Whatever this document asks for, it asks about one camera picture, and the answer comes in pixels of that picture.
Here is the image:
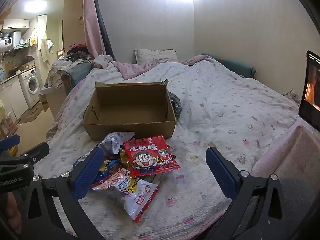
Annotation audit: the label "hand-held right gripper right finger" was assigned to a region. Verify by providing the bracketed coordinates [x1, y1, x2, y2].
[205, 146, 298, 240]

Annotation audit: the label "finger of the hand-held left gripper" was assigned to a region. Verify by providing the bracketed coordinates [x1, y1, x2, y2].
[15, 142, 50, 174]
[0, 134, 21, 153]

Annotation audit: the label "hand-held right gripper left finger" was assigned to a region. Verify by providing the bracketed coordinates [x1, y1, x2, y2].
[21, 146, 105, 240]

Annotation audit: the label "blue cartoon snack packet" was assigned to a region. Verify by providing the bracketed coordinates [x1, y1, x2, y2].
[72, 152, 123, 183]

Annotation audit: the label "silver snack packet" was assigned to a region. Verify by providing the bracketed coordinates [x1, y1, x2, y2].
[100, 132, 135, 159]

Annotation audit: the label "white red-edged snack packet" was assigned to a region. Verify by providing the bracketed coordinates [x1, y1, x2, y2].
[91, 167, 160, 223]

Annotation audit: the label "cardboard box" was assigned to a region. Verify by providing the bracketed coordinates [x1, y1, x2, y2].
[82, 80, 177, 142]

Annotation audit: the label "red cartoon face snack packet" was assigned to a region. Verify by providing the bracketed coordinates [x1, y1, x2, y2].
[124, 135, 182, 179]

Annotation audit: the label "person's left hand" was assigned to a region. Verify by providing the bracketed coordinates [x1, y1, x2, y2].
[0, 192, 23, 234]

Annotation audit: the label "white kitchen base cabinets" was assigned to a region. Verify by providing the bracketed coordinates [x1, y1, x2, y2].
[0, 76, 28, 120]

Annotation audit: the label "white washing machine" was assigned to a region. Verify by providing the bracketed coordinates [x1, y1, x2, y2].
[19, 67, 42, 109]

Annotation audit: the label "pink printed cloth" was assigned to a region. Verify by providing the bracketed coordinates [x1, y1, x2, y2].
[251, 125, 320, 180]

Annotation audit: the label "printed bed blanket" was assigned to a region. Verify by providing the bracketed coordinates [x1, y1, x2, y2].
[46, 55, 320, 240]

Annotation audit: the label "grey plaid cloth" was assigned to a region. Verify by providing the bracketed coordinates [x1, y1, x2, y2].
[167, 91, 182, 123]

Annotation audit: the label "teal pillow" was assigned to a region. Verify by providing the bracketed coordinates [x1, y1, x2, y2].
[61, 62, 93, 95]

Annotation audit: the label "white water heater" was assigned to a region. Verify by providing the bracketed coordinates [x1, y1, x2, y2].
[0, 37, 12, 52]

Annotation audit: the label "white range hood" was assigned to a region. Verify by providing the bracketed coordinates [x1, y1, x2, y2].
[11, 31, 28, 49]

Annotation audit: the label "long teal cushion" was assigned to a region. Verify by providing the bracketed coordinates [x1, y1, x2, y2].
[201, 53, 257, 78]

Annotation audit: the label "pile of clothes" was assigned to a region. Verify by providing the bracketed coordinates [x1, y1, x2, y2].
[66, 44, 94, 62]

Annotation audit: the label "pink quilt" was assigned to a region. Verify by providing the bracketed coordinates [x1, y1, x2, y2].
[94, 54, 215, 79]

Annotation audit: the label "tablet screen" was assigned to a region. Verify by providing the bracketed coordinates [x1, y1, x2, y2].
[298, 50, 320, 132]

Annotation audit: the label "beige pillow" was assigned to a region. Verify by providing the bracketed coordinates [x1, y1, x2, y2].
[134, 49, 178, 65]

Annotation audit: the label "round ceiling lamp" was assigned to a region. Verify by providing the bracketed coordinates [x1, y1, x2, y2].
[24, 0, 48, 13]

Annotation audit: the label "pink curtain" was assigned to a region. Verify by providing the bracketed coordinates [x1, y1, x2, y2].
[83, 0, 105, 58]

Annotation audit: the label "dark grey curtain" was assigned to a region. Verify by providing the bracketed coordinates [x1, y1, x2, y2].
[91, 0, 115, 60]

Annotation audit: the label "white wall cabinet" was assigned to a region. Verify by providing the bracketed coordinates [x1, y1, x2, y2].
[2, 19, 30, 30]

